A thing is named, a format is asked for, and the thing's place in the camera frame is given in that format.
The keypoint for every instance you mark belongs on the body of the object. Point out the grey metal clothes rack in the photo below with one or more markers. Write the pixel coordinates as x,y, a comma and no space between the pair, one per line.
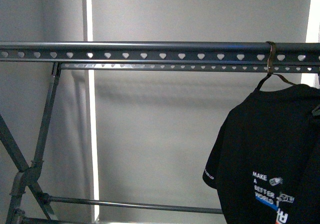
29,204

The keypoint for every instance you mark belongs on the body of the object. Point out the black hanging t-shirt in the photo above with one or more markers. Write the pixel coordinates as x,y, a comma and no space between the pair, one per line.
311,176

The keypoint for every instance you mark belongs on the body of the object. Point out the dark metal clothes hanger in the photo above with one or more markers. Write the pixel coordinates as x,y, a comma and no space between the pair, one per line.
270,67

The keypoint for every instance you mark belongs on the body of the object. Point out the black printed t-shirt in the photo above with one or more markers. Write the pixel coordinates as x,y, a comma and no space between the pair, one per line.
259,157

